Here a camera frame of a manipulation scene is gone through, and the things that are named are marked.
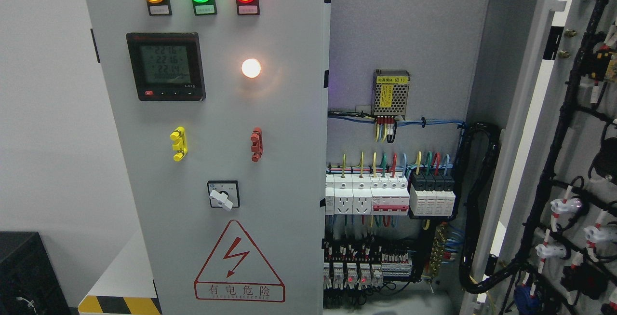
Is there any red terminal connector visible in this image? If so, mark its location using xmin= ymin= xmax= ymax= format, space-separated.
xmin=250 ymin=127 xmax=264 ymax=163

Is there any yellow terminal connector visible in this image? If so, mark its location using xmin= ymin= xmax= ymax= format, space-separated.
xmin=170 ymin=126 xmax=188 ymax=162

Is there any white glowing indicator light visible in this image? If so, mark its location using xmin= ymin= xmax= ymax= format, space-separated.
xmin=241 ymin=58 xmax=262 ymax=79

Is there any grey cabinet door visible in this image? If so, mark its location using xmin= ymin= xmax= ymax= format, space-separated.
xmin=445 ymin=0 xmax=616 ymax=315
xmin=87 ymin=0 xmax=330 ymax=315

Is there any black right cable loom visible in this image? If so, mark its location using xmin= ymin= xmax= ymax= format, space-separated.
xmin=453 ymin=122 xmax=502 ymax=295

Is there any black surge protector block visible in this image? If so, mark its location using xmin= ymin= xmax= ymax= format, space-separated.
xmin=408 ymin=172 xmax=458 ymax=222

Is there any black box at left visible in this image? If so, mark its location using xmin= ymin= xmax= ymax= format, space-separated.
xmin=0 ymin=232 xmax=71 ymax=315

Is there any white rotary selector switch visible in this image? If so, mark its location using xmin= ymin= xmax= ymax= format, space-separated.
xmin=207 ymin=179 xmax=240 ymax=211

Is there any perforated metal power supply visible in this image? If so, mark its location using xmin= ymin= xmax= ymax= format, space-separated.
xmin=372 ymin=69 xmax=410 ymax=117

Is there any brass ground bus bar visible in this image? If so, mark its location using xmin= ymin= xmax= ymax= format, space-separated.
xmin=427 ymin=222 xmax=447 ymax=279

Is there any red electric warning sticker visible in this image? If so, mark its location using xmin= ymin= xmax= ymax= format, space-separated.
xmin=194 ymin=220 xmax=286 ymax=302

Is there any black digital power meter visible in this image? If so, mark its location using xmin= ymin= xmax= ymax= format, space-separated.
xmin=126 ymin=33 xmax=206 ymax=101

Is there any white socket breaker row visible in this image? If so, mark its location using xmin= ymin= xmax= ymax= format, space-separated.
xmin=325 ymin=174 xmax=410 ymax=216

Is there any relay terminal block row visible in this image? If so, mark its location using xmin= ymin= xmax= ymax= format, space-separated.
xmin=322 ymin=238 xmax=414 ymax=290

